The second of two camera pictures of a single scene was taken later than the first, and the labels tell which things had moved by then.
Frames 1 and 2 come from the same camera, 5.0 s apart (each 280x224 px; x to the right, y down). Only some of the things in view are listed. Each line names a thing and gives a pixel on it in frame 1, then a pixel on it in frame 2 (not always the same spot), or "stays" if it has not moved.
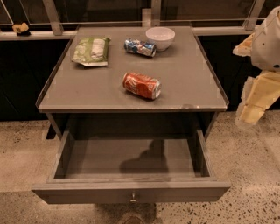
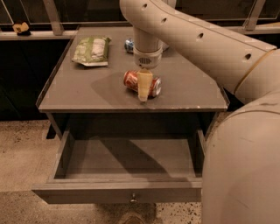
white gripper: (268, 48) → (148, 60)
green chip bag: (91, 51) stays
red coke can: (143, 86) stays
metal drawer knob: (133, 200) stays
